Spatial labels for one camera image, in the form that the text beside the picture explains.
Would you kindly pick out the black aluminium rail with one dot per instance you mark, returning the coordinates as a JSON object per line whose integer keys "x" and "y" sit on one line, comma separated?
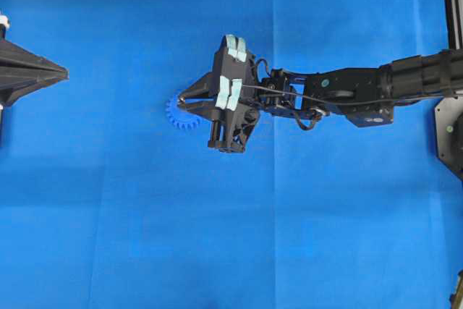
{"x": 452, "y": 1}

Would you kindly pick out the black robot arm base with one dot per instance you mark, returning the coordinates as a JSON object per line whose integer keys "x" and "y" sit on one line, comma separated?
{"x": 448, "y": 125}

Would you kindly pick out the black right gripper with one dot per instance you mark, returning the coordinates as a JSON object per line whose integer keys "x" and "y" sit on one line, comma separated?
{"x": 231, "y": 112}

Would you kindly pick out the blue table mat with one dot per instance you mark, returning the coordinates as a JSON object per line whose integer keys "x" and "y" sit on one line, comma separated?
{"x": 106, "y": 204}

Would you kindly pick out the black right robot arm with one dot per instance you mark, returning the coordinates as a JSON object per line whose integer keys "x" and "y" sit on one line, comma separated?
{"x": 365, "y": 96}

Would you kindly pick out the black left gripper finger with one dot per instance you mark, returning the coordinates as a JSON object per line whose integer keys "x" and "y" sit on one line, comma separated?
{"x": 14, "y": 56}
{"x": 9, "y": 95}

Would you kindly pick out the blue small gear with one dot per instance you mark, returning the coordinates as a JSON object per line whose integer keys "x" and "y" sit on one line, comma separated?
{"x": 179, "y": 118}

